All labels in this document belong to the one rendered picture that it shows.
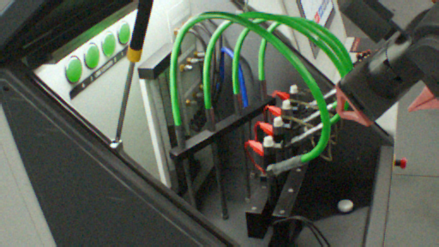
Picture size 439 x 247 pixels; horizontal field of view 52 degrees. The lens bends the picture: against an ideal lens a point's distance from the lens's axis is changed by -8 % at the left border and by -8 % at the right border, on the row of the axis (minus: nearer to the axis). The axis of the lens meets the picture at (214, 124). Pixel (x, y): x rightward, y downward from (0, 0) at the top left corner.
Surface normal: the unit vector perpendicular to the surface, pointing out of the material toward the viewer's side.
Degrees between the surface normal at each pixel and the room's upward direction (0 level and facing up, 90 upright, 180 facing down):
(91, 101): 90
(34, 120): 90
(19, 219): 90
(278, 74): 90
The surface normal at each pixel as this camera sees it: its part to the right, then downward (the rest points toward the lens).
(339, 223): -0.12, -0.86
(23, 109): -0.35, 0.50
